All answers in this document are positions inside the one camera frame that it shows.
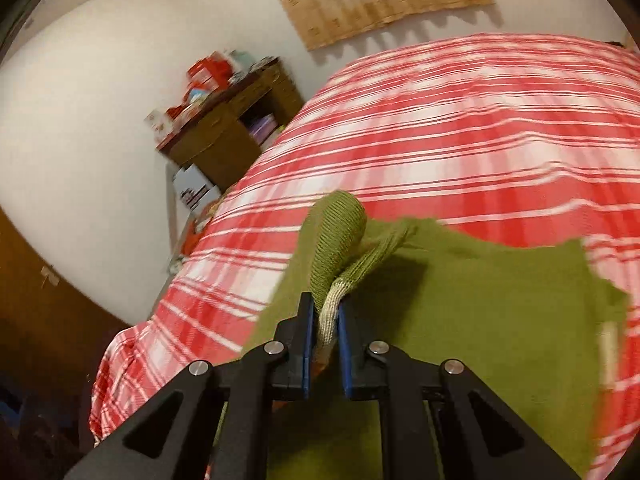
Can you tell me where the stack of books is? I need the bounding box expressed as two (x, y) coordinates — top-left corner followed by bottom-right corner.
(249, 114), (278, 142)

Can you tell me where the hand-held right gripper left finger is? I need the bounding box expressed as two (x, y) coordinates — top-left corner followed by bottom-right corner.
(62, 292), (317, 480)

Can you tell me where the bed with red plaid sheet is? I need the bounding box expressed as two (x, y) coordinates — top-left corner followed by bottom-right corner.
(89, 32), (640, 480)

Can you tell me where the brown wooden desk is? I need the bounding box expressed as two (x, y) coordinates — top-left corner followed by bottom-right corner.
(155, 57), (307, 194)

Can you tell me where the green orange striped knit sweater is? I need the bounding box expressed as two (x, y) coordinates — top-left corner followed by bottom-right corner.
(214, 190), (632, 480)

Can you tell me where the white box with red print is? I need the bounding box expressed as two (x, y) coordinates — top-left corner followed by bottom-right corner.
(144, 109), (174, 145)

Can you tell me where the white paper bag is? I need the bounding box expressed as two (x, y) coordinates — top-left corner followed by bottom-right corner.
(172, 164), (222, 212)

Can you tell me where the brown wooden door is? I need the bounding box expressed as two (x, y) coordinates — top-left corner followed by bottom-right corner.
(0, 207), (132, 376)

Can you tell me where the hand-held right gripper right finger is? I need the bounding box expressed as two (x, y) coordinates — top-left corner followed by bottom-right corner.
(337, 300), (583, 480)

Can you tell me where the red gift box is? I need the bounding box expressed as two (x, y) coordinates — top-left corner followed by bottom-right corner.
(186, 52), (236, 90)

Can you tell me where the light blue box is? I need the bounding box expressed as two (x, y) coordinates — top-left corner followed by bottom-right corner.
(231, 50), (258, 73)

